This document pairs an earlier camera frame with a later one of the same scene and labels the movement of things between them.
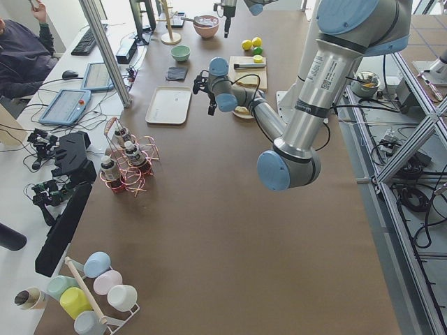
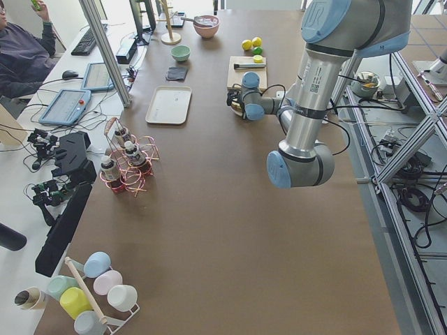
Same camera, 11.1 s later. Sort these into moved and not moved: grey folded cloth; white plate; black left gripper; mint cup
Moved: black left gripper
Not moved: grey folded cloth; white plate; mint cup
